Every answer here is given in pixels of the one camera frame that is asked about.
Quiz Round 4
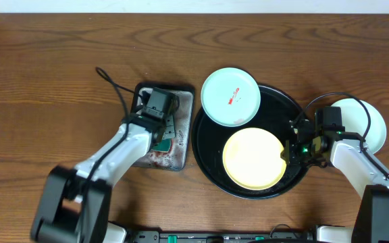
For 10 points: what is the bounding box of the black rectangular soapy water tray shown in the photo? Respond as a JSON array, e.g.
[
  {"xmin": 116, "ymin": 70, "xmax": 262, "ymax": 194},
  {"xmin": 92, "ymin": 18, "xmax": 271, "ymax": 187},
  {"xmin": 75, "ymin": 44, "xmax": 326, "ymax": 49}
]
[{"xmin": 132, "ymin": 82, "xmax": 195, "ymax": 171}]

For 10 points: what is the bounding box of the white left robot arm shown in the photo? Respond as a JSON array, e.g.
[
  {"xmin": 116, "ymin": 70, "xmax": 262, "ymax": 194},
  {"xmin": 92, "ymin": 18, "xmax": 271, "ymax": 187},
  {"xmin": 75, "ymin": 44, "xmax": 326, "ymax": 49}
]
[{"xmin": 30, "ymin": 85, "xmax": 306, "ymax": 242}]

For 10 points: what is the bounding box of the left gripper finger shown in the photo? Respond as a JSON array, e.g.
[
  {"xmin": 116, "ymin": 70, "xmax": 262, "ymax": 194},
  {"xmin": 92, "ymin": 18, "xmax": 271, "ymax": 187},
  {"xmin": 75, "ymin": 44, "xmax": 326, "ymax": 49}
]
[
  {"xmin": 160, "ymin": 126, "xmax": 171, "ymax": 142},
  {"xmin": 166, "ymin": 115, "xmax": 176, "ymax": 139}
]

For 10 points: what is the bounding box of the round black tray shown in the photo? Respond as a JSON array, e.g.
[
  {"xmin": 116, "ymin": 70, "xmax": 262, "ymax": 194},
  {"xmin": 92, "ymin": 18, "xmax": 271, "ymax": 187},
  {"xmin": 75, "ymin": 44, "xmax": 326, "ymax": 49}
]
[{"xmin": 192, "ymin": 85, "xmax": 308, "ymax": 199}]

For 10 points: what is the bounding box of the mint green plate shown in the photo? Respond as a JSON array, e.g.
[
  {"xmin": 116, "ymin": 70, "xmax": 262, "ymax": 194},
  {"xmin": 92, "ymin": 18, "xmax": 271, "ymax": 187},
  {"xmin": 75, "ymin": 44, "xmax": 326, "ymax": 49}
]
[
  {"xmin": 332, "ymin": 98, "xmax": 387, "ymax": 154},
  {"xmin": 201, "ymin": 67, "xmax": 261, "ymax": 127}
]

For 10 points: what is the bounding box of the green yellow sponge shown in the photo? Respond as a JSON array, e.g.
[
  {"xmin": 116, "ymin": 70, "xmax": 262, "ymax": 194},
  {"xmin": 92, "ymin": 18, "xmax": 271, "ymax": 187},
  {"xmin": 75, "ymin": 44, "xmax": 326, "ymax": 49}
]
[{"xmin": 151, "ymin": 139, "xmax": 172, "ymax": 153}]

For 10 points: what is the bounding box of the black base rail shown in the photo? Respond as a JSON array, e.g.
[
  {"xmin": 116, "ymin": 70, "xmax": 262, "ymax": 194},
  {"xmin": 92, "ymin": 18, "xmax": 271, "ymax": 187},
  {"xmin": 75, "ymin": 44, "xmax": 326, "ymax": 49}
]
[{"xmin": 106, "ymin": 222, "xmax": 354, "ymax": 243}]

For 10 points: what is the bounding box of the yellow plate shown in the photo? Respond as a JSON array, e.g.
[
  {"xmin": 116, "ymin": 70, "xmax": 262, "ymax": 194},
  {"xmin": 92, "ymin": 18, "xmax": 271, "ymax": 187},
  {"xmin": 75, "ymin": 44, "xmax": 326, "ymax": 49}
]
[{"xmin": 222, "ymin": 128, "xmax": 286, "ymax": 190}]

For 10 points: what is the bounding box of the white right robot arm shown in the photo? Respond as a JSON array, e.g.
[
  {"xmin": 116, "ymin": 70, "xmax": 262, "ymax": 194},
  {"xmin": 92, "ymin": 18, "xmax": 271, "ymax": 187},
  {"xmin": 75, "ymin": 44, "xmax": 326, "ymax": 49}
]
[{"xmin": 282, "ymin": 118, "xmax": 389, "ymax": 242}]

